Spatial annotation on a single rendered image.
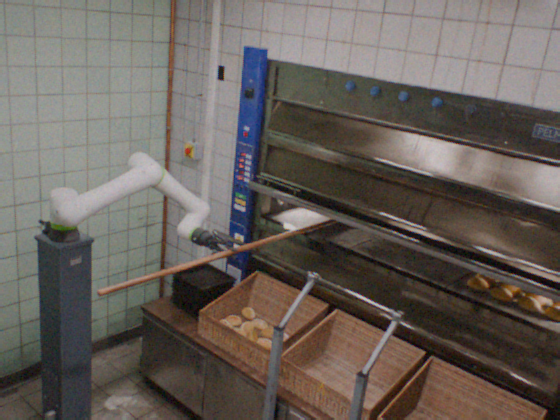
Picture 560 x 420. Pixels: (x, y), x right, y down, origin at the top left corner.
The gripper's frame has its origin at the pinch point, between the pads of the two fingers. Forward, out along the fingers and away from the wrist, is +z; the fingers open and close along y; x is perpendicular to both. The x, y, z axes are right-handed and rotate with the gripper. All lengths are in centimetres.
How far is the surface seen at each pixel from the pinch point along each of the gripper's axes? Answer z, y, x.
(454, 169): 83, -58, -54
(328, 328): 35, 44, -45
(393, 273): 63, 2, -54
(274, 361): 41, 41, 6
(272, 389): 42, 57, 5
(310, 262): 10, 16, -55
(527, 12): 97, -126, -54
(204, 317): -20, 49, -4
